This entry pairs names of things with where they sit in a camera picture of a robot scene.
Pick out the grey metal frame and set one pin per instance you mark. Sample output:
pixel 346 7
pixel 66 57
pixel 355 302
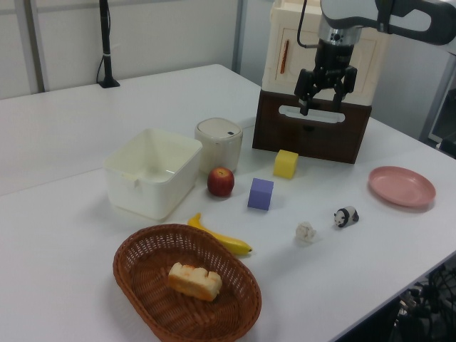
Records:
pixel 437 99

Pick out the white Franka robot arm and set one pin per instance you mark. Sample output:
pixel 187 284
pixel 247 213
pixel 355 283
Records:
pixel 409 18

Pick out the brown wicker basket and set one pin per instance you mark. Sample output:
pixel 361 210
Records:
pixel 149 303

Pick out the yellow foam cube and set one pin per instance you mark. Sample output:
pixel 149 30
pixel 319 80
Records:
pixel 285 164

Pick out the small white lidded trash can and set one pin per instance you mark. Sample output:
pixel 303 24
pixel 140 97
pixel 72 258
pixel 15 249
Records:
pixel 219 142

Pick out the white rectangular plastic bin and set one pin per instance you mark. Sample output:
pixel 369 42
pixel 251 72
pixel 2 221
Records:
pixel 142 199

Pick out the dark brown wooden drawer box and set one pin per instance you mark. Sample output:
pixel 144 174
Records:
pixel 320 142

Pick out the toasted bread slice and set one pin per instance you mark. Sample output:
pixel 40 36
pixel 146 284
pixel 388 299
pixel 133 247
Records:
pixel 192 283

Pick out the panda toy figure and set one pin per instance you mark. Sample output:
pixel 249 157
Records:
pixel 345 216

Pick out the small white shell object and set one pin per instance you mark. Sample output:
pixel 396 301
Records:
pixel 305 232

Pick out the red apple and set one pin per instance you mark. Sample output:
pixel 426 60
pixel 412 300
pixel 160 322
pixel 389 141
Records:
pixel 221 181

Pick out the yellow banana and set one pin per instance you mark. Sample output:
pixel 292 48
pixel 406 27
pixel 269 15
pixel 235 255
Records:
pixel 228 242

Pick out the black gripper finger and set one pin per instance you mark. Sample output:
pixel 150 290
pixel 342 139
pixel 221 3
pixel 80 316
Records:
pixel 347 85
pixel 306 89

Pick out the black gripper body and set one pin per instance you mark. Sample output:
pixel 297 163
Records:
pixel 333 64

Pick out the pink plate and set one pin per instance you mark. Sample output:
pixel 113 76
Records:
pixel 402 187

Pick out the purple foam cube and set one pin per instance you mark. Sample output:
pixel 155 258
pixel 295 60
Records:
pixel 260 194

